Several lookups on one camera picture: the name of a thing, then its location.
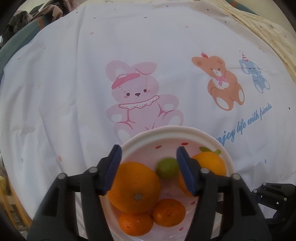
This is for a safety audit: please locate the small mandarin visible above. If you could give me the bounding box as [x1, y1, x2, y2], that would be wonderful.
[178, 152, 227, 197]
[118, 211, 154, 237]
[151, 199, 186, 227]

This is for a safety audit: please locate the pink strawberry-print plate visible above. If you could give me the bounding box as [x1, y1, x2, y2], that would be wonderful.
[98, 126, 235, 241]

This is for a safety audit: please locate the pile of clothes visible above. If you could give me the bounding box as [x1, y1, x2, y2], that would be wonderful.
[5, 0, 86, 35]

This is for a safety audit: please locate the large orange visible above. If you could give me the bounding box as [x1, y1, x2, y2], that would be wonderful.
[107, 161, 162, 214]

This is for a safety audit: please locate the yellow bear-print quilt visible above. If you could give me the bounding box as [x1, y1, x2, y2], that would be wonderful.
[213, 0, 296, 79]

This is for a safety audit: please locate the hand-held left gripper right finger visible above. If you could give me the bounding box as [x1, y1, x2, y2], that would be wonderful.
[176, 146, 272, 241]

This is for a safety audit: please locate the white animal-print blanket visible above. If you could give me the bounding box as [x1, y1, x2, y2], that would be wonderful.
[0, 2, 296, 241]

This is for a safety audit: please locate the teal pillow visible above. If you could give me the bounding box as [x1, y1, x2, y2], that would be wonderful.
[228, 0, 257, 14]

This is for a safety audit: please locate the small green fruit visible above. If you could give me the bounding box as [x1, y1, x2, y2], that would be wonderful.
[155, 158, 179, 179]

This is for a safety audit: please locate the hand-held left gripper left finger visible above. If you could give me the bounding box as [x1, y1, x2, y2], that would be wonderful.
[27, 144, 122, 241]

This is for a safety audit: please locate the grey-teal folded quilt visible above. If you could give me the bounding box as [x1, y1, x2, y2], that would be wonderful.
[0, 9, 77, 70]

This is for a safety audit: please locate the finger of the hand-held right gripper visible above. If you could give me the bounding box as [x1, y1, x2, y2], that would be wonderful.
[261, 182, 296, 197]
[252, 188, 289, 209]

